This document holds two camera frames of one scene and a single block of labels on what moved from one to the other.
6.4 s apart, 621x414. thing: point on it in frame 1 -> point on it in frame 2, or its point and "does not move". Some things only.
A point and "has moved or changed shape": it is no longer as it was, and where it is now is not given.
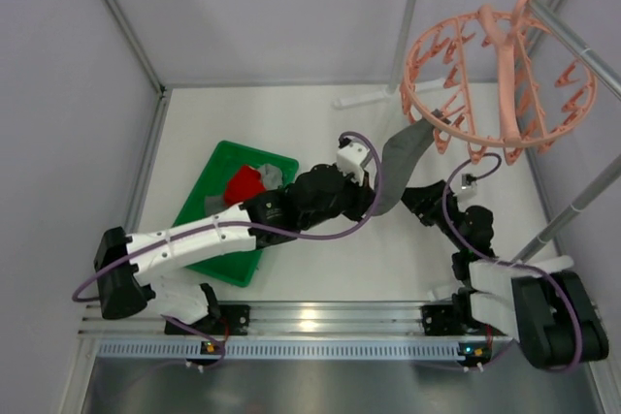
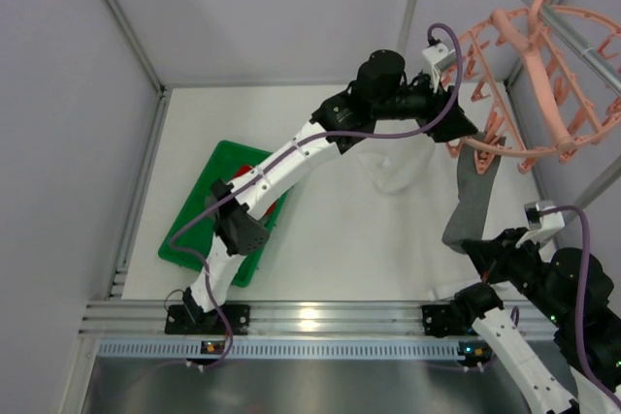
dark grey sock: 399,155 -> 468,221
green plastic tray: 236,269 does not move
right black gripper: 429,200 -> 492,259
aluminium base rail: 299,319 does not move
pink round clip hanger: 505,86 has moved or changed shape
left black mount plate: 234,320 does not move
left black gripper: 359,200 -> 441,111
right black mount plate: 440,320 does not move
